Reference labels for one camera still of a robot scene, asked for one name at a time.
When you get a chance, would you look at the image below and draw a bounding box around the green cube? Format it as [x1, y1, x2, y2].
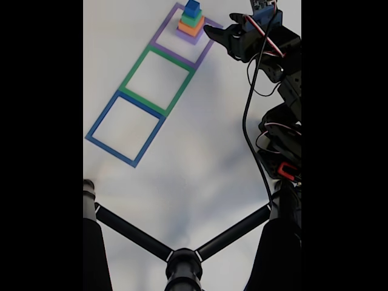
[181, 8, 204, 27]

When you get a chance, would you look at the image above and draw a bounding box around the small blue cube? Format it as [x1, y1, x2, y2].
[184, 0, 203, 16]

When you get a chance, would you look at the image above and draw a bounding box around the purple square block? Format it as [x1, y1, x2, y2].
[175, 25, 207, 45]

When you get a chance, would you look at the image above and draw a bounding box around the orange square block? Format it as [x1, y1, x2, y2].
[178, 15, 207, 36]

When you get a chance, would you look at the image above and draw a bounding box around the red clamp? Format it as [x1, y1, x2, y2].
[277, 162, 299, 179]

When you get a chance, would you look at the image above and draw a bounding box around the black tripod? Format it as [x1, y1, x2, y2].
[83, 178, 302, 291]

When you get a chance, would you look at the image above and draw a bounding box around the red white gripper servo cable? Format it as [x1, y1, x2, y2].
[244, 14, 288, 59]

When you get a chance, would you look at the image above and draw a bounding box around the circuit board camera, blue mount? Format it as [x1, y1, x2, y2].
[247, 0, 284, 31]

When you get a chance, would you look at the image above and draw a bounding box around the thin black wire loop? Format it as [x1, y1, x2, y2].
[247, 57, 281, 98]

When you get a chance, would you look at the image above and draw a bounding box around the purple square frame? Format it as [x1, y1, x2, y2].
[150, 2, 224, 70]

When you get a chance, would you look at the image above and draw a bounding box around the red white base servo cable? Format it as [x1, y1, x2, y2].
[256, 121, 302, 156]

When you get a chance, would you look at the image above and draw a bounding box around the green square frame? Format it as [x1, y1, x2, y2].
[118, 45, 196, 118]

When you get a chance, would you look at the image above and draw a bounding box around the blue square frame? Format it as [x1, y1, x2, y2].
[84, 90, 167, 169]

